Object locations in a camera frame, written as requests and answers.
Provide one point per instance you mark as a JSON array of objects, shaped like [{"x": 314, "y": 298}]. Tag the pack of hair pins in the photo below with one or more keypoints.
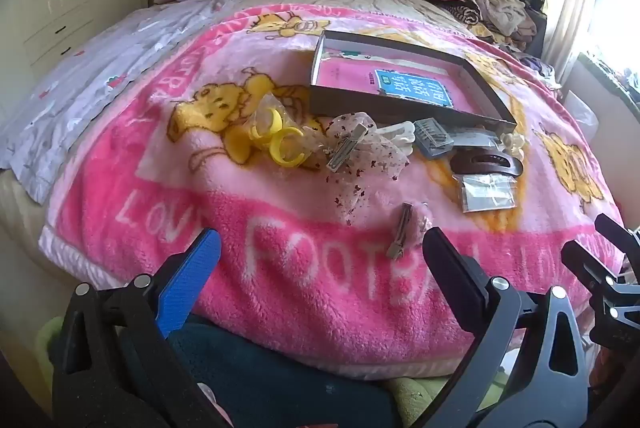
[{"x": 432, "y": 138}]

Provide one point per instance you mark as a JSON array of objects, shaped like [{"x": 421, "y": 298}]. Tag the pink fuzzy hair clip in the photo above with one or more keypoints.
[{"x": 400, "y": 228}]

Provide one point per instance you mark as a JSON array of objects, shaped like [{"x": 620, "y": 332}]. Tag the window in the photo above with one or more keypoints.
[{"x": 620, "y": 8}]

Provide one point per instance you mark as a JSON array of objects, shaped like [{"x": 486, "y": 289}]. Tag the dark cardboard box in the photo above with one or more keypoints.
[{"x": 400, "y": 113}]

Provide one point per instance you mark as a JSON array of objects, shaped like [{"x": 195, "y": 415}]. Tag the green cloth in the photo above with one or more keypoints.
[{"x": 415, "y": 395}]

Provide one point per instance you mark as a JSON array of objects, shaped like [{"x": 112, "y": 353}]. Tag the brown hair claw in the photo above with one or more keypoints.
[{"x": 475, "y": 166}]

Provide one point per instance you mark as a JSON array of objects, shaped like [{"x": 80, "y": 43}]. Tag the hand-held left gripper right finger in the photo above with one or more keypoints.
[{"x": 450, "y": 273}]

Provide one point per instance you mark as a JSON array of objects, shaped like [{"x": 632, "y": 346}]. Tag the grey patterned bed sheet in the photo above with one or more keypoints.
[{"x": 75, "y": 98}]

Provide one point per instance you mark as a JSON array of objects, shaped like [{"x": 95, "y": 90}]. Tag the white plastic bag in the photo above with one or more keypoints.
[{"x": 582, "y": 118}]

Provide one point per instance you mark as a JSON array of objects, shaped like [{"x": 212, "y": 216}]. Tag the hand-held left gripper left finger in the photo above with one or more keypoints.
[{"x": 192, "y": 280}]

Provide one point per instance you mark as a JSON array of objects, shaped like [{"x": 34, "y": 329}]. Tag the pink printed fleece blanket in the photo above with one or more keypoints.
[{"x": 300, "y": 208}]

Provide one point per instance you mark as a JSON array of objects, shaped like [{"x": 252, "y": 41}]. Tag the dark teal cloth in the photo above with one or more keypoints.
[{"x": 280, "y": 388}]

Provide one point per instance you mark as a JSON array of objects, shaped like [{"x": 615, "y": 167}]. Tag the pile of mixed clothes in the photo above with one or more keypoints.
[{"x": 495, "y": 3}]

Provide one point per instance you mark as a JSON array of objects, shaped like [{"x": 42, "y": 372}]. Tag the bag of yellow hair rings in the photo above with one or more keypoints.
[{"x": 285, "y": 148}]

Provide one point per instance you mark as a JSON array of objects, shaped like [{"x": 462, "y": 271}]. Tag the small clear plastic bag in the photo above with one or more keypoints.
[{"x": 487, "y": 193}]

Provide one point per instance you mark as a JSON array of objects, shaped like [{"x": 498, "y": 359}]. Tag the white hair claw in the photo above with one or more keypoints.
[{"x": 402, "y": 133}]

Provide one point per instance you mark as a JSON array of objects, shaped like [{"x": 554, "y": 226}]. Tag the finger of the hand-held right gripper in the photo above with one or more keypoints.
[
  {"x": 617, "y": 233},
  {"x": 587, "y": 265}
]

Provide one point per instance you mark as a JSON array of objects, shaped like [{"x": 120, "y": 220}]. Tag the sheer lace bow hair clip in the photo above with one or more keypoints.
[{"x": 350, "y": 138}]

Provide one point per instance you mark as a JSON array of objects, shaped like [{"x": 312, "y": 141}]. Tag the cream hair claw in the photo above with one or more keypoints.
[{"x": 515, "y": 143}]

